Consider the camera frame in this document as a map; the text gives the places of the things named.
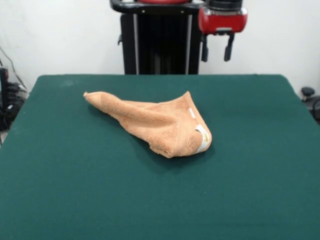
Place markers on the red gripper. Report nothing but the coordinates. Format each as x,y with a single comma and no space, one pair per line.
222,21

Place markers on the tan terry towel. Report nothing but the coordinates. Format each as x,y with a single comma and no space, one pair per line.
150,117

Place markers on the red robot base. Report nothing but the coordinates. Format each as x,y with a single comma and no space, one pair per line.
162,1

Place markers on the black chair base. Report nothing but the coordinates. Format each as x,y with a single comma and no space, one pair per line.
308,91

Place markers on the dark green table cloth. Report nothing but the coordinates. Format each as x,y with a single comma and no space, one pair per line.
100,195

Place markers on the black box with red light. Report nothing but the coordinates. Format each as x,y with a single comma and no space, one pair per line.
3,85

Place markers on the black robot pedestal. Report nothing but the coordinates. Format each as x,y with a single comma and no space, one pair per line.
160,50

